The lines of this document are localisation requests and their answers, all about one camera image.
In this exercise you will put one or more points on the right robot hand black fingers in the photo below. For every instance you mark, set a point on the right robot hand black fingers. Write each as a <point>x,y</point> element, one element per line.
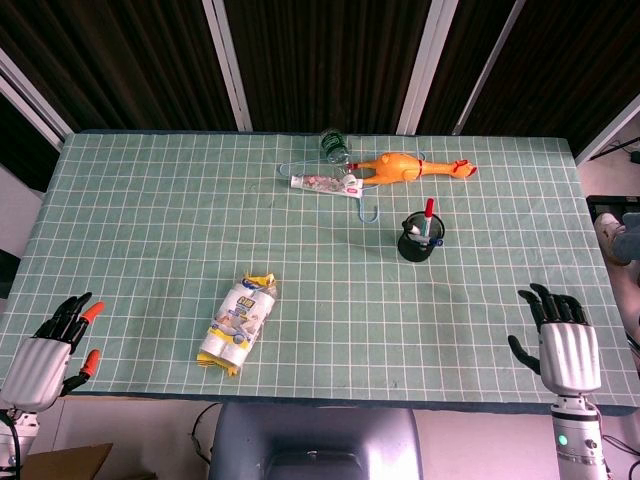
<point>570,357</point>

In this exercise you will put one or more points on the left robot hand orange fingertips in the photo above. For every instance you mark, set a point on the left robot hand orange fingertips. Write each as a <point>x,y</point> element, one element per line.
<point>37,367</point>

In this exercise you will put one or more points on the blue cap marker pen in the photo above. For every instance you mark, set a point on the blue cap marker pen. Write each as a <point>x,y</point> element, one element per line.
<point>436,242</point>

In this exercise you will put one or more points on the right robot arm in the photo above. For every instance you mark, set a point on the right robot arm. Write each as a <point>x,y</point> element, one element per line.
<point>577,440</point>

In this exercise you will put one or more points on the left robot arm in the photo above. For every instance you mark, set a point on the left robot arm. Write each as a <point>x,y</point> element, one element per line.
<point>17,432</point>

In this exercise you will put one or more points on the black mesh pen holder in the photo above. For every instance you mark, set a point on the black mesh pen holder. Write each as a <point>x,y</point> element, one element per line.
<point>415,250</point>

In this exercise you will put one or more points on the red capped marker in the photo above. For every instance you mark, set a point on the red capped marker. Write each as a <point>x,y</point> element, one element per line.
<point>428,210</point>

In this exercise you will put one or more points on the brown cardboard box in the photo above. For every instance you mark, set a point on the brown cardboard box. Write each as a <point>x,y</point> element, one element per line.
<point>70,462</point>

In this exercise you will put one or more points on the white shoe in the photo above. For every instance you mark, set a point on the white shoe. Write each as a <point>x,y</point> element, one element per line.
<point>607,232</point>

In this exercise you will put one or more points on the blue jeans leg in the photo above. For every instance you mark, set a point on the blue jeans leg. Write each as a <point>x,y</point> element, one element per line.
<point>629,240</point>

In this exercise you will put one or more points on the pack of white bag rolls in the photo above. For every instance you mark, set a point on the pack of white bag rolls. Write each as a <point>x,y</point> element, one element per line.
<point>240,325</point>

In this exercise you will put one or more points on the green grid tablecloth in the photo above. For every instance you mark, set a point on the green grid tablecloth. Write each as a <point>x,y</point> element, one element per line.
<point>320,300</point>

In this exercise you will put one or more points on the orange rubber chicken toy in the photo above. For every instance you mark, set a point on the orange rubber chicken toy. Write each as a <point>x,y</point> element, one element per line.
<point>395,167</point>

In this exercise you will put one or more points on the grey robot torso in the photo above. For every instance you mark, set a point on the grey robot torso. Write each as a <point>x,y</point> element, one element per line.
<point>315,442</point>

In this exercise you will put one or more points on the white toothpaste tube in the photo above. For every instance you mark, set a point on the white toothpaste tube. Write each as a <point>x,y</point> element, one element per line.
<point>325,182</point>

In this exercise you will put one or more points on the clear plastic bottle green label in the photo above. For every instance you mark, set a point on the clear plastic bottle green label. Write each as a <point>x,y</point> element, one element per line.
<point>334,145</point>

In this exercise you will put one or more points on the white partition frame post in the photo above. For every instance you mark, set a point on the white partition frame post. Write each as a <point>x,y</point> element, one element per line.
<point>35,95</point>
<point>420,65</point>
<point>487,65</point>
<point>607,130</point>
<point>227,65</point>

